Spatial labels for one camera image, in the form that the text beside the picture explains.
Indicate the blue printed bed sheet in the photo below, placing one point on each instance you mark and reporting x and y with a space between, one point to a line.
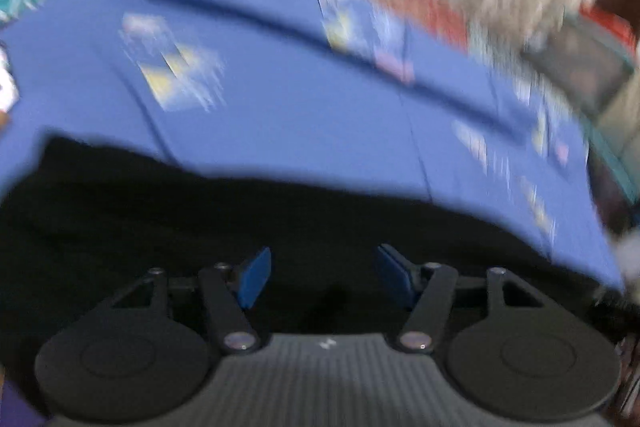
280 107

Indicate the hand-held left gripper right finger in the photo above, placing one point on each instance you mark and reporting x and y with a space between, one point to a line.
392 278

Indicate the dark grey rectangular object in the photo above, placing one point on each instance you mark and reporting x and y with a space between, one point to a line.
580 62

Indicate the teal cloth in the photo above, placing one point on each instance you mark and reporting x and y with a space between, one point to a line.
617 162

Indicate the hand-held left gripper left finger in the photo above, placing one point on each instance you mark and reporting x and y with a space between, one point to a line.
255 278

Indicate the purple cloth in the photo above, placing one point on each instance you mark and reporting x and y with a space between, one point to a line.
15 407

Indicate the black pants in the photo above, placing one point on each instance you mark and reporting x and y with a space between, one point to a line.
200 217

